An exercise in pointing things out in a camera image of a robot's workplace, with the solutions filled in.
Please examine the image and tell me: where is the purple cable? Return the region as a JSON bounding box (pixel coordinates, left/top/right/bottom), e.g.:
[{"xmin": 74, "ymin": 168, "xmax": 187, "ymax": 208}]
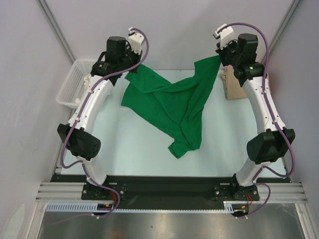
[
  {"xmin": 215, "ymin": 22, "xmax": 296, "ymax": 220},
  {"xmin": 48, "ymin": 27, "xmax": 150, "ymax": 226}
]

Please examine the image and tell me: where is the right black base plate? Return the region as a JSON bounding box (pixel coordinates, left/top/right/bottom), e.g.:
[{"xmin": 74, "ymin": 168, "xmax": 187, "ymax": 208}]
[{"xmin": 213, "ymin": 184, "xmax": 260, "ymax": 202}]

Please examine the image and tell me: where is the cream t shirt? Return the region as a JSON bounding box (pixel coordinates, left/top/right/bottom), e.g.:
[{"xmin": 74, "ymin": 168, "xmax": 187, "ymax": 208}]
[{"xmin": 75, "ymin": 74, "xmax": 91, "ymax": 104}]

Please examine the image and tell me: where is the grey cable duct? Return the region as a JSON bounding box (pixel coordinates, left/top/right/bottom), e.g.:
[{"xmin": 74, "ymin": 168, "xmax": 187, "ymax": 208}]
[
  {"xmin": 223, "ymin": 201, "xmax": 249, "ymax": 213},
  {"xmin": 46, "ymin": 202, "xmax": 113, "ymax": 213}
]

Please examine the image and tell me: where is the right aluminium corner post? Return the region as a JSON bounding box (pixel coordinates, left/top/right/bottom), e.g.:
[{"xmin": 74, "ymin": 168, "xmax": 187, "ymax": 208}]
[{"xmin": 261, "ymin": 0, "xmax": 303, "ymax": 56}]

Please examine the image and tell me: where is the left aluminium corner post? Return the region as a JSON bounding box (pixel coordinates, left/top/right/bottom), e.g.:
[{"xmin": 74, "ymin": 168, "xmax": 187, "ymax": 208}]
[{"xmin": 36, "ymin": 0, "xmax": 76, "ymax": 64}]

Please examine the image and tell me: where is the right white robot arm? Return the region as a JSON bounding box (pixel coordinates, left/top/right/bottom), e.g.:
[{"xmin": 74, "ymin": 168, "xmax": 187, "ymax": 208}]
[{"xmin": 215, "ymin": 33, "xmax": 296, "ymax": 200}]

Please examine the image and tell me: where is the left grey cable duct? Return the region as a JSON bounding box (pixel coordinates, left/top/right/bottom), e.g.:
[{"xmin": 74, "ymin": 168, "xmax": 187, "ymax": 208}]
[{"xmin": 46, "ymin": 202, "xmax": 113, "ymax": 213}]

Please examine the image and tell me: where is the aluminium corner post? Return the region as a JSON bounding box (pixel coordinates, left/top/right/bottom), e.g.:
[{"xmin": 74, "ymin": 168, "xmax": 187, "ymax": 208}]
[
  {"xmin": 36, "ymin": 0, "xmax": 76, "ymax": 64},
  {"xmin": 261, "ymin": 0, "xmax": 303, "ymax": 56}
]

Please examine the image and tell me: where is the aluminium front rail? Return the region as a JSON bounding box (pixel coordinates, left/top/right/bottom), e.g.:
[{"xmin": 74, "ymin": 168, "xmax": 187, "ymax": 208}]
[{"xmin": 35, "ymin": 182, "xmax": 308, "ymax": 204}]

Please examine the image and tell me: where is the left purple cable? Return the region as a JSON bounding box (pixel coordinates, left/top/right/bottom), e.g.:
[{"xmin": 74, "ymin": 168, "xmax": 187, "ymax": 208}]
[{"xmin": 48, "ymin": 27, "xmax": 150, "ymax": 226}]

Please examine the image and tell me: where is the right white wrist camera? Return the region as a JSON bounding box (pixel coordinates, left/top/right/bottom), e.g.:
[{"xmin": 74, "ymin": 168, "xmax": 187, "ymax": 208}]
[{"xmin": 213, "ymin": 24, "xmax": 235, "ymax": 49}]

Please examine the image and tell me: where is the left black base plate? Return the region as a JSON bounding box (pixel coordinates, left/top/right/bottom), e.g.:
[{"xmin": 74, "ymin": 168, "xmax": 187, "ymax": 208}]
[{"xmin": 81, "ymin": 180, "xmax": 127, "ymax": 201}]

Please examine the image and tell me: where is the green t shirt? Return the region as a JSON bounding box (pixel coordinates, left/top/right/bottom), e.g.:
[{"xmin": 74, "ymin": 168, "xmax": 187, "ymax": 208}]
[{"xmin": 121, "ymin": 56, "xmax": 221, "ymax": 158}]

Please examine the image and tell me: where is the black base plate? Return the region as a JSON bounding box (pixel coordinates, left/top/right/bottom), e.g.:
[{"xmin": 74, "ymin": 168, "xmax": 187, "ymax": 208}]
[
  {"xmin": 81, "ymin": 180, "xmax": 127, "ymax": 201},
  {"xmin": 213, "ymin": 184, "xmax": 260, "ymax": 202}
]

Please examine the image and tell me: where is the folded tan t shirt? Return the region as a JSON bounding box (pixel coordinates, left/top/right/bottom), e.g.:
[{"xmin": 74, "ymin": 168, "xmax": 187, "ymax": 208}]
[{"xmin": 221, "ymin": 66, "xmax": 272, "ymax": 107}]

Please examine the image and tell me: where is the right grey cable duct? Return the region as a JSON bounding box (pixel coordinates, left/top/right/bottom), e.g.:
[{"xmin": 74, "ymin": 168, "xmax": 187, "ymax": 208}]
[{"xmin": 223, "ymin": 201, "xmax": 249, "ymax": 213}]

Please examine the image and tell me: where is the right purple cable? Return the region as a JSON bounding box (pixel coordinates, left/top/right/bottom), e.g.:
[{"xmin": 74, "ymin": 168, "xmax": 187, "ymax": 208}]
[{"xmin": 215, "ymin": 22, "xmax": 296, "ymax": 220}]

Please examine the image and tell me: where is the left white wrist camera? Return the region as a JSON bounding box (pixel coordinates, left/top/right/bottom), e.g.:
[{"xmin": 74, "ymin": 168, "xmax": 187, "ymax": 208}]
[{"xmin": 127, "ymin": 27, "xmax": 145, "ymax": 55}]

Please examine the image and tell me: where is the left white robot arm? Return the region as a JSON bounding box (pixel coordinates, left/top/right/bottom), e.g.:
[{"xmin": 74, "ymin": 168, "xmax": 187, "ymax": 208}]
[{"xmin": 57, "ymin": 32, "xmax": 145, "ymax": 199}]

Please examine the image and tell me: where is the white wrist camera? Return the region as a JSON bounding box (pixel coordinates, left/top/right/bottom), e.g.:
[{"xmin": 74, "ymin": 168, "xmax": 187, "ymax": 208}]
[
  {"xmin": 213, "ymin": 24, "xmax": 235, "ymax": 49},
  {"xmin": 127, "ymin": 27, "xmax": 145, "ymax": 55}
]

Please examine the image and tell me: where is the white plastic basket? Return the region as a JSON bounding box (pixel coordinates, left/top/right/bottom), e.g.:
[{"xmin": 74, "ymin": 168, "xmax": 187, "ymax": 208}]
[{"xmin": 56, "ymin": 59, "xmax": 96, "ymax": 109}]

